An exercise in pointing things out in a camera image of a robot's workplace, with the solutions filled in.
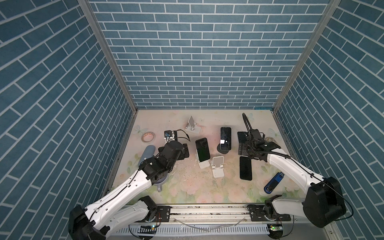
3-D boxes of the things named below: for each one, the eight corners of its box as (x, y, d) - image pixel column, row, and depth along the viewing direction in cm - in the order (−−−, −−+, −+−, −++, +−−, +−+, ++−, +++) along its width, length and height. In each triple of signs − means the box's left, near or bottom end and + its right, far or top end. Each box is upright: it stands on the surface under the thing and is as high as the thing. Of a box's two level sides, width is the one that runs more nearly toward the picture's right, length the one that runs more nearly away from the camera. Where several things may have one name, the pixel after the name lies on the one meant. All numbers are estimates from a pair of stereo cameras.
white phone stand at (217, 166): (212, 177, 88) (214, 170, 79) (212, 164, 93) (213, 156, 85) (223, 177, 88) (225, 170, 79) (221, 164, 93) (224, 156, 85)
